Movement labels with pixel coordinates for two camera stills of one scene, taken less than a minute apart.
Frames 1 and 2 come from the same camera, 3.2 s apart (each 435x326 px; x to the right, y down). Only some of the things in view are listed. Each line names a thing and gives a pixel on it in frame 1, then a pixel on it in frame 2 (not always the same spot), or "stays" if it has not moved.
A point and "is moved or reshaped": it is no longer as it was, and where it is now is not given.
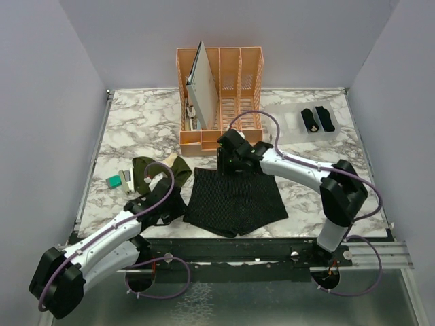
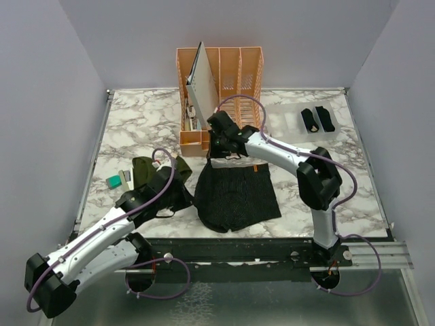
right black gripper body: (228, 164) to (217, 148)
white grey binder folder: (202, 91) stays
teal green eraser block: (113, 181) stays
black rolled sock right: (324, 117) stays
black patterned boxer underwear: (234, 204) is moved or reshaped
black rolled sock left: (308, 116) stays
